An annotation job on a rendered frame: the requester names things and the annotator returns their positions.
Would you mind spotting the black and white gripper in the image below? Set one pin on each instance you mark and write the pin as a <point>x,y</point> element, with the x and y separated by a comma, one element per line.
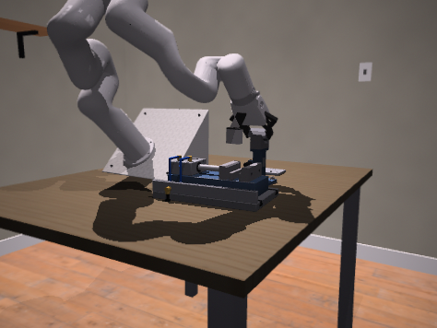
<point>257,114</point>

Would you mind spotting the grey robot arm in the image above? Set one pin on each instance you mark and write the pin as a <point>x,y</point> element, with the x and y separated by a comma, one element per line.
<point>85,61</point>

